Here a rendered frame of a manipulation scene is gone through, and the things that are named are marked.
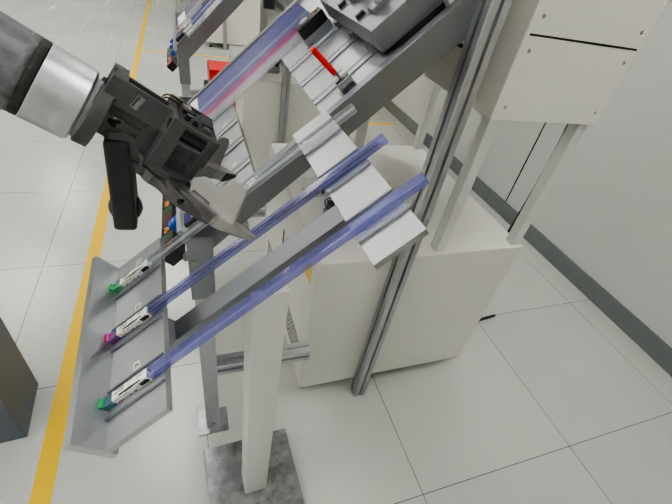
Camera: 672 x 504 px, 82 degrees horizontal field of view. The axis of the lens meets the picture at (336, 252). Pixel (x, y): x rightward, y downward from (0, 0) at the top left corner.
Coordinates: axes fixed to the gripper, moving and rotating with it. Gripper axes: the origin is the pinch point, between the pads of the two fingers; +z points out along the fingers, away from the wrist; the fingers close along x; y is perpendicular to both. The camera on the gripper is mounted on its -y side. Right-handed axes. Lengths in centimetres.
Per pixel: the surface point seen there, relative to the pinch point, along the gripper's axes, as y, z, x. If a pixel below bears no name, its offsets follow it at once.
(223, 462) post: -79, 51, 7
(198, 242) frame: -19.3, 7.3, 18.8
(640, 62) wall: 116, 152, 84
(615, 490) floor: -12, 149, -37
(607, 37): 63, 50, 20
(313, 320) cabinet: -31, 51, 22
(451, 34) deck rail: 39.4, 21.9, 21.5
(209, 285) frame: -28.3, 15.4, 18.6
